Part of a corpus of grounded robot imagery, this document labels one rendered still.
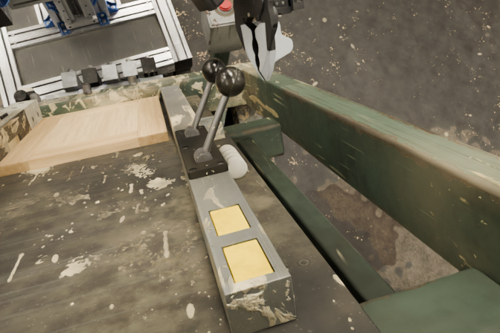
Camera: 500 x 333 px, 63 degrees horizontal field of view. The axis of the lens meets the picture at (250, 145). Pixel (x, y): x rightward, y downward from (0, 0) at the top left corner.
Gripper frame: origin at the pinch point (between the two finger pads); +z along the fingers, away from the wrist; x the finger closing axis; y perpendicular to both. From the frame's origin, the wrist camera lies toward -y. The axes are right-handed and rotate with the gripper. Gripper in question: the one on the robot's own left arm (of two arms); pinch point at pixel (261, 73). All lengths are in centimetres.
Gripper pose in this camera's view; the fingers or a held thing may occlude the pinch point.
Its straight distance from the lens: 65.2
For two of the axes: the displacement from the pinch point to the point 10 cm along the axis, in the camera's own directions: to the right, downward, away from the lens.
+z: 1.5, 9.3, 3.3
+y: 8.0, -3.1, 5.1
